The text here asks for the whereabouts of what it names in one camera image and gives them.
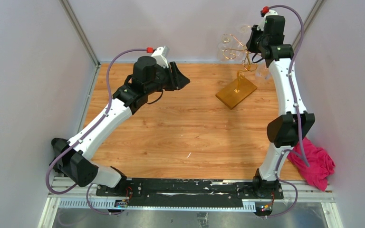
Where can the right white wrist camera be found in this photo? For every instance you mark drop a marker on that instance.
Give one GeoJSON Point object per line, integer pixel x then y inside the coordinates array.
{"type": "Point", "coordinates": [264, 13]}

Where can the clear wine glass back left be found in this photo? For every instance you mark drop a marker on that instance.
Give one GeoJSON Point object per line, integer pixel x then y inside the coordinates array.
{"type": "Point", "coordinates": [230, 48]}

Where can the clear wine glass right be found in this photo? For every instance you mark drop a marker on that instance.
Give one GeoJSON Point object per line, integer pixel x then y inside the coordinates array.
{"type": "Point", "coordinates": [262, 72]}

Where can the gold wire glass rack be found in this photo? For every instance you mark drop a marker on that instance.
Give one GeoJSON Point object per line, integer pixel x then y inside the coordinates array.
{"type": "Point", "coordinates": [240, 88]}

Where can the clear wine glass back top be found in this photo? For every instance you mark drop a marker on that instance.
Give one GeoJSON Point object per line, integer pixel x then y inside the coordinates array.
{"type": "Point", "coordinates": [243, 29]}

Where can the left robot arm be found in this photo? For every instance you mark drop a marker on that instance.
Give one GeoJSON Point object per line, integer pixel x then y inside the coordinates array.
{"type": "Point", "coordinates": [73, 156]}

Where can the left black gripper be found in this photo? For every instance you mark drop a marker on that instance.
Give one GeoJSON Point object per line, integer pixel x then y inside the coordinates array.
{"type": "Point", "coordinates": [176, 77]}

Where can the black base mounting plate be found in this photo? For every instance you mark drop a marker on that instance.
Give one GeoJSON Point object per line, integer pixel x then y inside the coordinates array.
{"type": "Point", "coordinates": [191, 193]}

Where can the pink cloth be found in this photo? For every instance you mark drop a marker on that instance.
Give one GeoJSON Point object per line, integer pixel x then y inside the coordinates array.
{"type": "Point", "coordinates": [321, 165]}

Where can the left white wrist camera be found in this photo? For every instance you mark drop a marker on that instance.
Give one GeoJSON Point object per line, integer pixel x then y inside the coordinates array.
{"type": "Point", "coordinates": [160, 55]}

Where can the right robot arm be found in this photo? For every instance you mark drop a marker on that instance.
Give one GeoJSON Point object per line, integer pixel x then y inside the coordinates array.
{"type": "Point", "coordinates": [293, 121]}

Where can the clear wine glass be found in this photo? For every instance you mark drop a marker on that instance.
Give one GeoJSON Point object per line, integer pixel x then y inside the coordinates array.
{"type": "Point", "coordinates": [243, 29]}
{"type": "Point", "coordinates": [230, 48]}
{"type": "Point", "coordinates": [262, 72]}

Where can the aluminium frame rail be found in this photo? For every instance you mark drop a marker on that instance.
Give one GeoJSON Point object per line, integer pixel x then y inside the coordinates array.
{"type": "Point", "coordinates": [82, 208]}

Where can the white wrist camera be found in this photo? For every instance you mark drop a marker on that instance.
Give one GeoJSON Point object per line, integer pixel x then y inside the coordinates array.
{"type": "Point", "coordinates": [160, 55]}
{"type": "Point", "coordinates": [264, 13]}

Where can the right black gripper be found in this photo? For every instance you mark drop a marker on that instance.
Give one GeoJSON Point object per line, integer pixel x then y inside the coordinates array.
{"type": "Point", "coordinates": [250, 45]}

